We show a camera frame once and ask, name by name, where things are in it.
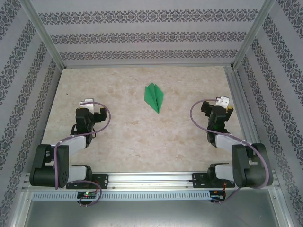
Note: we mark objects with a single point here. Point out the green square paper sheet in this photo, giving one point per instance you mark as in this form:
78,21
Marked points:
152,97

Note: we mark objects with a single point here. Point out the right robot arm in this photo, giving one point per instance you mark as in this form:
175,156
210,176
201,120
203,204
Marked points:
248,170

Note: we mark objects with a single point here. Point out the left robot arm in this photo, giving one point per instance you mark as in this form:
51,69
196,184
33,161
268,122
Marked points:
45,165

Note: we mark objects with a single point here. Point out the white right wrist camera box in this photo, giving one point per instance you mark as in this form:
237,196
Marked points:
223,101

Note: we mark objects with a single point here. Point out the aluminium side rail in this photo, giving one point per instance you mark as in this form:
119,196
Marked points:
240,94

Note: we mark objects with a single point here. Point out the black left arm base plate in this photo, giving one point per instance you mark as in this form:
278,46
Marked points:
104,180

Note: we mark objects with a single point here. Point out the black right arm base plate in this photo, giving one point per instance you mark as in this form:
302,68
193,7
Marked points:
197,180

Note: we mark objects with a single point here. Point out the long aluminium mounting rail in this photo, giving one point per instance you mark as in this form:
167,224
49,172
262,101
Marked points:
151,178

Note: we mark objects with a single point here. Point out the aluminium frame post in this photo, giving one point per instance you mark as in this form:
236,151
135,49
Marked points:
253,33
44,33

